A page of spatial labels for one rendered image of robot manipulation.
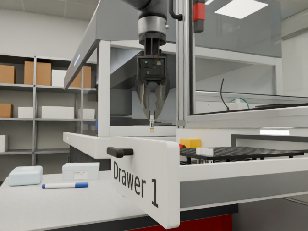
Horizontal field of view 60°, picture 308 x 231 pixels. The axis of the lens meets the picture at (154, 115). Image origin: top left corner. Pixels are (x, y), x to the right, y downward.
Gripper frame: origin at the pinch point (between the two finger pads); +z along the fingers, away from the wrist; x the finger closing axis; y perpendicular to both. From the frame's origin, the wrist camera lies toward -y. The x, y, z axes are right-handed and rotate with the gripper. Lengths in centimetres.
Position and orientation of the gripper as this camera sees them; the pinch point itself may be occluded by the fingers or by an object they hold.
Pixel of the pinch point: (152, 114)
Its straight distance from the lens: 71.2
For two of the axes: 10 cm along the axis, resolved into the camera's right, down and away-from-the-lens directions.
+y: -0.4, -0.5, -10.0
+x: 10.0, 0.1, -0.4
